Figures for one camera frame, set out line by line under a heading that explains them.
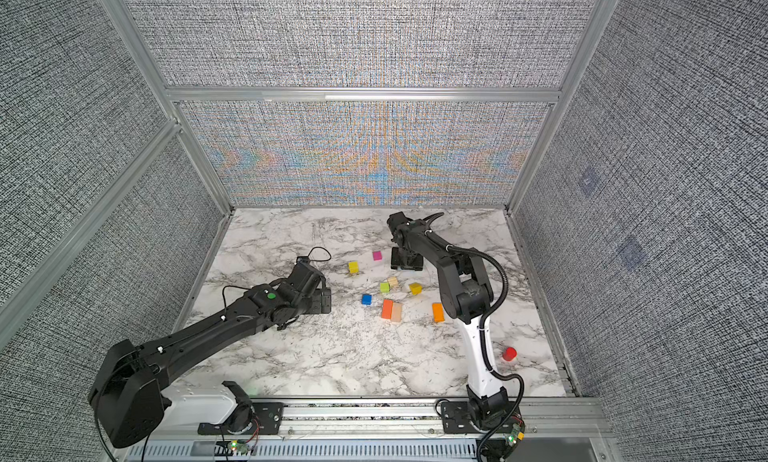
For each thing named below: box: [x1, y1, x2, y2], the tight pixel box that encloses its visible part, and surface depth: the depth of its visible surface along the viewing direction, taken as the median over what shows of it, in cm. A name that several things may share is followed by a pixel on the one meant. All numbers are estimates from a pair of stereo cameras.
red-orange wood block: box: [381, 299, 395, 320], surface depth 94 cm
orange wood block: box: [432, 302, 445, 323], surface depth 94 cm
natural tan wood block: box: [392, 302, 403, 323], surface depth 94 cm
